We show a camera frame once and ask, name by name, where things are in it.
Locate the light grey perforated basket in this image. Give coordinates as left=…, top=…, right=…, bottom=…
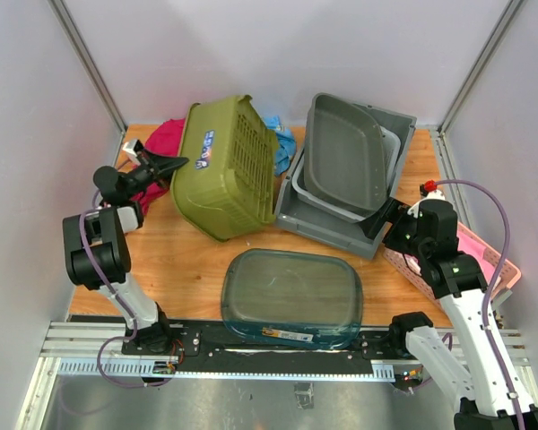
left=291, top=125, right=403, bottom=224

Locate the blue printed cloth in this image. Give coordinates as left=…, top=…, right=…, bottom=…
left=263, top=116, right=297, bottom=176

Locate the olive green slotted basket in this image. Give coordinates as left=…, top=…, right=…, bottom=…
left=170, top=95, right=278, bottom=242

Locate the pink plastic basket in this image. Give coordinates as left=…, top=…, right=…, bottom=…
left=383, top=223, right=521, bottom=309

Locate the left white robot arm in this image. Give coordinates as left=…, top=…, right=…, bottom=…
left=62, top=145, right=188, bottom=355

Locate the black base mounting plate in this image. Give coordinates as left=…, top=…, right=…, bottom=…
left=121, top=320, right=412, bottom=370

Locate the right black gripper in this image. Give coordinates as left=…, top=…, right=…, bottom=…
left=360, top=196, right=430, bottom=259

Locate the pink folded cloth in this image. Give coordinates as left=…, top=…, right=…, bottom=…
left=457, top=231, right=496, bottom=283

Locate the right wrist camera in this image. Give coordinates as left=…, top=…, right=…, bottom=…
left=407, top=180, right=446, bottom=219

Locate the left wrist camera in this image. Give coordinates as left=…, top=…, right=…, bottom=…
left=121, top=139, right=145, bottom=166

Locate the clear teal plastic tub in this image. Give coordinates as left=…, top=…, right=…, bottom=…
left=221, top=249, right=363, bottom=349

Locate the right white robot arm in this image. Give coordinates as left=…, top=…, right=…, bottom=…
left=359, top=192, right=538, bottom=429

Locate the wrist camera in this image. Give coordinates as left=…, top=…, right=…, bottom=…
left=407, top=180, right=446, bottom=219
left=121, top=139, right=145, bottom=166

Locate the slotted cable duct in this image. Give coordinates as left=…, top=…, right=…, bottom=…
left=56, top=357, right=396, bottom=383

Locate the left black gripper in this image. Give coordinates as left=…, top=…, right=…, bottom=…
left=125, top=149, right=193, bottom=200

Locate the magenta cloth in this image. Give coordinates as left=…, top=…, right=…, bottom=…
left=134, top=118, right=186, bottom=216

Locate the dark grey plastic tub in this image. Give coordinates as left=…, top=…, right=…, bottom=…
left=304, top=93, right=387, bottom=218

